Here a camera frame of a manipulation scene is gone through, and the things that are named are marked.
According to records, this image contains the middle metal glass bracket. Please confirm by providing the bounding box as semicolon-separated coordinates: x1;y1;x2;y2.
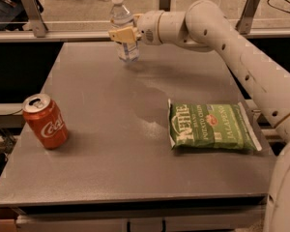
159;0;171;12

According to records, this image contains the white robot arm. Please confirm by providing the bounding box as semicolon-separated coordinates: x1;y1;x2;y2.
109;0;290;232

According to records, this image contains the right metal glass bracket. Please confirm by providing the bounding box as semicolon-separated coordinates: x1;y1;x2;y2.
236;0;260;35

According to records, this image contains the clear blue plastic water bottle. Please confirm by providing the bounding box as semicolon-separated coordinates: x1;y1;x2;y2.
109;0;139;63

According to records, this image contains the green jalapeno chip bag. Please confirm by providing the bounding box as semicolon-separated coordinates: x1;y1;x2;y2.
168;101;262;151

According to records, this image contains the red coca-cola can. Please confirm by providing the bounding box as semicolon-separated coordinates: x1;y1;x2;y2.
22;94;68;149

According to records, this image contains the metal glass bracket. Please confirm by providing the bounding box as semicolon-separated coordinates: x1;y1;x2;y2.
236;0;260;35
21;0;47;38
159;0;171;12

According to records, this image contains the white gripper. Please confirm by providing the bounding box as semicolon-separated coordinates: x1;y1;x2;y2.
108;11;163;45

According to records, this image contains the left metal glass bracket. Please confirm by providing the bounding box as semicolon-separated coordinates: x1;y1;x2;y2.
21;0;47;38

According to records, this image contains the cardboard box corner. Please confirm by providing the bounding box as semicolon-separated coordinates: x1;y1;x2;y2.
0;208;18;232

